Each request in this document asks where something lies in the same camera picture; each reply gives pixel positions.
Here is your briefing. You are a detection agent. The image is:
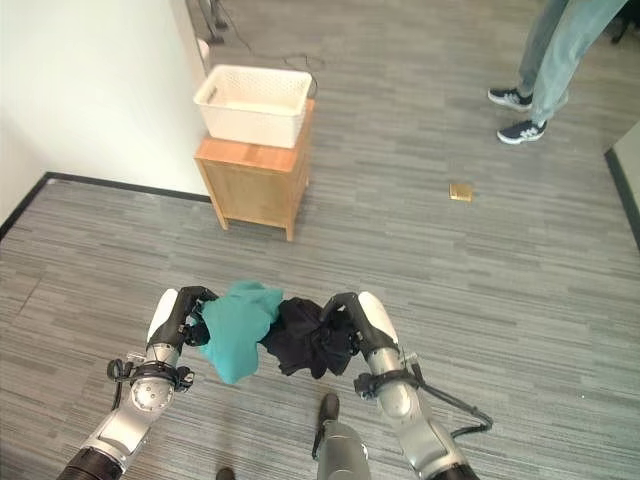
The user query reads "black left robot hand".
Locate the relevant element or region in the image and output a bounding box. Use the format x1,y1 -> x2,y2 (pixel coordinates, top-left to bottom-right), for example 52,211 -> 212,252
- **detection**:
146,285 -> 220,350

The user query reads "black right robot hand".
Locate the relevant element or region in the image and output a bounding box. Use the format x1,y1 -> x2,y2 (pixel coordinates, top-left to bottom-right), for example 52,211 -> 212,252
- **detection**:
319,290 -> 401,357

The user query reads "black cloth garment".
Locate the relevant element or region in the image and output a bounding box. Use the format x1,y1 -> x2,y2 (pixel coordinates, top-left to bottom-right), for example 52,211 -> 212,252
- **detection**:
262,296 -> 359,380

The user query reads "teal cloth garment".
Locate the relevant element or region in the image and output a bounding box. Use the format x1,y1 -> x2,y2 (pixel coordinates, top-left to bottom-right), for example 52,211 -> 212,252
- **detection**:
197,280 -> 284,385

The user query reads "white plastic laundry basket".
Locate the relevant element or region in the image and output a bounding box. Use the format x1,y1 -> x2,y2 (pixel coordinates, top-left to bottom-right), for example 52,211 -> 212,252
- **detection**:
193,64 -> 314,150

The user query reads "silver robot leg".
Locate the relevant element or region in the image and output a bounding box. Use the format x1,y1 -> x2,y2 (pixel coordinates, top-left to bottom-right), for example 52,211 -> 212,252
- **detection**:
312,418 -> 370,480

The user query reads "wooden bedside cabinet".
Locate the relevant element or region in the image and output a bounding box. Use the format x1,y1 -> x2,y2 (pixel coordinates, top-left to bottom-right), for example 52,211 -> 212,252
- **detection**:
193,98 -> 316,243

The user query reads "person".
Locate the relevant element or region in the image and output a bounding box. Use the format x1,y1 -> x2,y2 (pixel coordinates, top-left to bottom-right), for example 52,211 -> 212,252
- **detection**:
487,0 -> 630,146

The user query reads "black chair base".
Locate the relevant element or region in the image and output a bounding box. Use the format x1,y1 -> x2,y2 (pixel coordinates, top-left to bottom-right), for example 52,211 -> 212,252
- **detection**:
610,9 -> 640,46

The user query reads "black floor cable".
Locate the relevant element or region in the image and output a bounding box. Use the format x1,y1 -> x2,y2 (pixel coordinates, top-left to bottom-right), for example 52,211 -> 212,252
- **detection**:
212,0 -> 326,99

